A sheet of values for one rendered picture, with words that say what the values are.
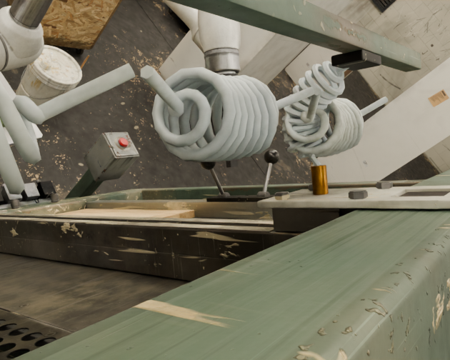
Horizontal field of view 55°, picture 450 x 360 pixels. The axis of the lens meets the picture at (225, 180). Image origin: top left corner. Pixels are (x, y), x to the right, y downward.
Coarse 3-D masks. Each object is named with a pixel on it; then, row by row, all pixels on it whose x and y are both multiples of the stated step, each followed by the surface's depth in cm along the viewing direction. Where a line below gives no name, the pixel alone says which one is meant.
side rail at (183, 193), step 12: (408, 180) 107; (420, 180) 104; (144, 192) 160; (156, 192) 156; (168, 192) 153; (180, 192) 149; (192, 192) 145; (204, 192) 142; (216, 192) 139; (228, 192) 136; (240, 192) 133; (252, 192) 130
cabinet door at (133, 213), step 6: (78, 210) 140; (84, 210) 138; (90, 210) 137; (96, 210) 135; (102, 210) 133; (108, 210) 132; (114, 210) 130; (120, 210) 128; (126, 210) 127; (132, 210) 125; (138, 210) 124; (144, 210) 123; (150, 210) 121; (156, 210) 120; (162, 210) 119; (168, 210) 117; (174, 210) 116; (180, 210) 115; (186, 210) 114; (192, 210) 112; (132, 216) 113; (138, 216) 112; (144, 216) 111; (150, 216) 108; (156, 216) 107; (162, 216) 106; (168, 216) 105; (174, 216) 107; (180, 216) 109; (186, 216) 110; (192, 216) 112
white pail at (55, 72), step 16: (48, 48) 255; (32, 64) 241; (48, 64) 243; (64, 64) 257; (32, 80) 246; (48, 80) 242; (64, 80) 249; (80, 80) 257; (32, 96) 253; (48, 96) 253
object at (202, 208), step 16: (96, 208) 139; (112, 208) 134; (128, 208) 130; (144, 208) 125; (160, 208) 121; (176, 208) 117; (192, 208) 113; (208, 208) 110; (224, 208) 106; (240, 208) 103; (256, 208) 100
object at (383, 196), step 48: (336, 96) 43; (288, 192) 44; (336, 192) 46; (384, 192) 42; (0, 240) 87; (48, 240) 76; (96, 240) 67; (144, 240) 60; (192, 240) 54; (240, 240) 49
